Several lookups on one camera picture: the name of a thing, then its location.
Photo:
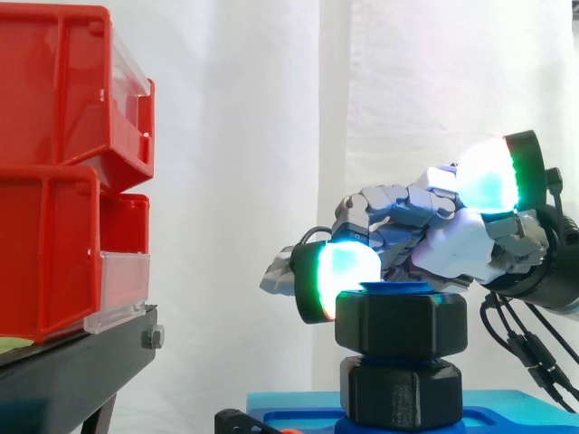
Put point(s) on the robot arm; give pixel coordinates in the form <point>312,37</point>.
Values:
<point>547,262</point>

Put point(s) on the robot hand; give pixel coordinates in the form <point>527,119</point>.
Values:
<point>452,253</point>

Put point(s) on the turquoise plate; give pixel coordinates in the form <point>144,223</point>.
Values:
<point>511,400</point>

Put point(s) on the large black nut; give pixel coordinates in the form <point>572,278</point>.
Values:
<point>400,321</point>
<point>400,391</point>

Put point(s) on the blue bolt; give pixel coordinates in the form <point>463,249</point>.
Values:
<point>393,286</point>

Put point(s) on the black-and-orange clip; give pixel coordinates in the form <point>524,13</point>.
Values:
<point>237,422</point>

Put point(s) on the red bin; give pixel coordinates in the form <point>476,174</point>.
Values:
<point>68,90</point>
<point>54,253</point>

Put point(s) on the blue plate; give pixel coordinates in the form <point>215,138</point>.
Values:
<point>294,419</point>

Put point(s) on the black stand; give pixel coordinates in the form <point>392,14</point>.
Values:
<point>68,375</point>

